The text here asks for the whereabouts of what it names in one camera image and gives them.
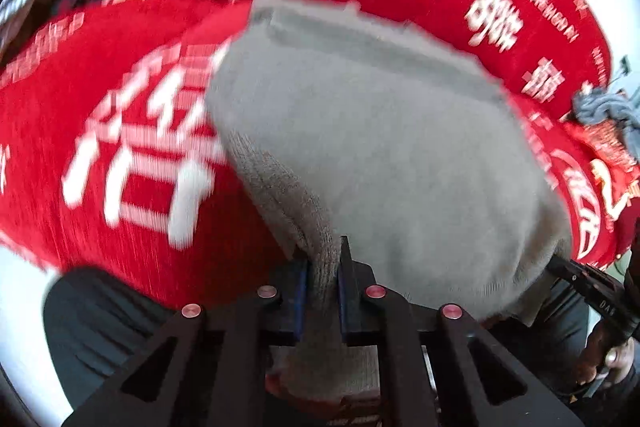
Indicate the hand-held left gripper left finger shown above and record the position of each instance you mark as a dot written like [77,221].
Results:
[235,347]

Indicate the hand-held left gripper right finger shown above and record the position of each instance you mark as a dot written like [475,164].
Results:
[395,337]

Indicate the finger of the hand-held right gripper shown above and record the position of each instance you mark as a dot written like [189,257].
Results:
[567,269]

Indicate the grey knit sweater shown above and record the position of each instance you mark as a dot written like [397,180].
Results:
[390,147]

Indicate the person's right hand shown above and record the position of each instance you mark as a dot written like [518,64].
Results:
[617,357]

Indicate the person's black pants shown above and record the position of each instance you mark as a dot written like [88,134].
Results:
[100,332]

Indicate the blue-grey crumpled cloth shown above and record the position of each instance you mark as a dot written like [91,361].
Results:
[605,107]

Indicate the red printed blanket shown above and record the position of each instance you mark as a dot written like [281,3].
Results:
[125,107]

